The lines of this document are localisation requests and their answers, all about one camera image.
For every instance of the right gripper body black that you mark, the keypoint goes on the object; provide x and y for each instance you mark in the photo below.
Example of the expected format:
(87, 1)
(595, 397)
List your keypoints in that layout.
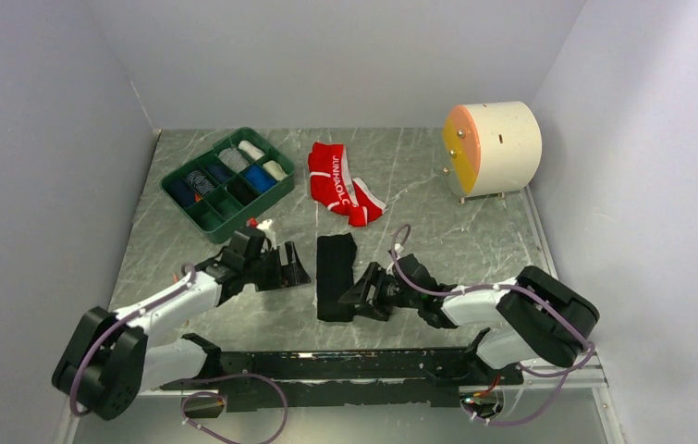
(395, 294)

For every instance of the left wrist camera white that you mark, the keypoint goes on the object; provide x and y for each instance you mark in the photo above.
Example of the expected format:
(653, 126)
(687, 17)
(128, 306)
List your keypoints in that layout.
(267, 226)

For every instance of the dark blue rolled sock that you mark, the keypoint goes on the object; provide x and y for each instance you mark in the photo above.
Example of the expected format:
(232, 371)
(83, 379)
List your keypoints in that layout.
(182, 193)

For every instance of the grey striped rolled sock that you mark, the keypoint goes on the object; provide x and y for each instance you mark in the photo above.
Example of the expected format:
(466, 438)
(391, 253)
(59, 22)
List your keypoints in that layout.
(234, 159)

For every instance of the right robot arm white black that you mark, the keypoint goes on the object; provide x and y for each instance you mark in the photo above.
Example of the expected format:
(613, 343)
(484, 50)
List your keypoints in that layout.
(532, 315)

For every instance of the white rolled sock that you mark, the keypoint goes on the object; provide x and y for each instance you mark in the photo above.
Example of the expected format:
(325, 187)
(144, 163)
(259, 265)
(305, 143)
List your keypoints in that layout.
(252, 151)

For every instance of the dark striped rolled sock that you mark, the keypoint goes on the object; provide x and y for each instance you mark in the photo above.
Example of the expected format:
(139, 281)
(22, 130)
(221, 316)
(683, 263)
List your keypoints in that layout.
(200, 182)

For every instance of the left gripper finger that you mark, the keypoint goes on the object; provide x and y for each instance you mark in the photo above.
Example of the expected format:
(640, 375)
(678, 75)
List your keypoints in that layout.
(294, 271)
(277, 280)

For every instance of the black rolled sock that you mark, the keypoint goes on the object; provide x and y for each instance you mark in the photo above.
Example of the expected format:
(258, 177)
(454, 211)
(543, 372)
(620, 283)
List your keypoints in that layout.
(244, 193)

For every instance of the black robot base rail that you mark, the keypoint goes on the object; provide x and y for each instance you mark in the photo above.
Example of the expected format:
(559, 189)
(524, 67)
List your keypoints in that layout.
(438, 376)

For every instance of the black underwear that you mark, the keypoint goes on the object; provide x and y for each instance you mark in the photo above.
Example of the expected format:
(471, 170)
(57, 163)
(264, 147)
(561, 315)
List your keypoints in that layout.
(335, 256)

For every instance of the green compartment organizer tray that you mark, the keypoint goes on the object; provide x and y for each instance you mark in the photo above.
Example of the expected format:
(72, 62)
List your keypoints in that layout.
(218, 214)

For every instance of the bright blue rolled sock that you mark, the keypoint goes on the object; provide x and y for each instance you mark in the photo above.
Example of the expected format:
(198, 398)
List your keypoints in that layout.
(259, 178)

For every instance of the red white underwear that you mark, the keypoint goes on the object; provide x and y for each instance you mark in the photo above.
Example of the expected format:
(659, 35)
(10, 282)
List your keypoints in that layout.
(333, 186)

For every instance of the navy blue rolled sock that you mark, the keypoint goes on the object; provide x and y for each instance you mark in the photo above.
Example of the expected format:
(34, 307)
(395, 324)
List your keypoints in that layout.
(220, 173)

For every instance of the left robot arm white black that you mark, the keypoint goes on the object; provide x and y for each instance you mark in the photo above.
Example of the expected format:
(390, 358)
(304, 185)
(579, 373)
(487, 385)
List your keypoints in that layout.
(112, 356)

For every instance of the cream round cabinet orange front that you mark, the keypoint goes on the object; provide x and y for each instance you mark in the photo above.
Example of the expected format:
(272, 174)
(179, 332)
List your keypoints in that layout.
(490, 148)

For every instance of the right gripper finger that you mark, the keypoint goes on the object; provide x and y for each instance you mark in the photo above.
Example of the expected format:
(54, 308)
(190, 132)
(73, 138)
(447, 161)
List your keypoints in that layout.
(367, 289)
(367, 306)

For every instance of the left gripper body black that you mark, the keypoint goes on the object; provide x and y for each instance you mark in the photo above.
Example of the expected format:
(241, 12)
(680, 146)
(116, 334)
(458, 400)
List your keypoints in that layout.
(268, 260)

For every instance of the cream rolled sock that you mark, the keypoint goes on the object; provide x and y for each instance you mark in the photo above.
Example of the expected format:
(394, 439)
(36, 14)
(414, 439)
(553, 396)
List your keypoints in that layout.
(275, 170)

